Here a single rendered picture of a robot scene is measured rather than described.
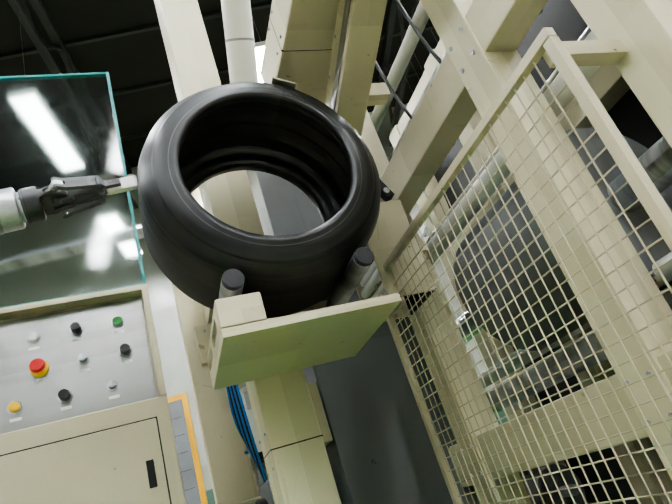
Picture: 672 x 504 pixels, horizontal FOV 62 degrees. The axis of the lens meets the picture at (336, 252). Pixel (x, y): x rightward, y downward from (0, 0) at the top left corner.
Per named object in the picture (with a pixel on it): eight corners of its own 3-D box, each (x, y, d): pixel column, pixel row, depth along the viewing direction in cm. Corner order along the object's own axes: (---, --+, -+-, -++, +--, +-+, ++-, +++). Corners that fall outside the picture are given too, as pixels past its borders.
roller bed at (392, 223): (368, 325, 165) (338, 239, 177) (412, 315, 170) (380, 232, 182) (389, 298, 148) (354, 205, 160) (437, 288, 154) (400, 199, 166)
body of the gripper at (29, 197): (12, 181, 114) (60, 171, 118) (22, 203, 122) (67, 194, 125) (20, 210, 112) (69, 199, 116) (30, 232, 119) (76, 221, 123)
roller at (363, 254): (336, 325, 146) (320, 326, 145) (334, 309, 148) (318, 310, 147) (376, 265, 117) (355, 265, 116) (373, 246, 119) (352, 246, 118)
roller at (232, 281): (231, 348, 137) (212, 349, 135) (230, 331, 139) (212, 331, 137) (245, 288, 107) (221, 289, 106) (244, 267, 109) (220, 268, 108)
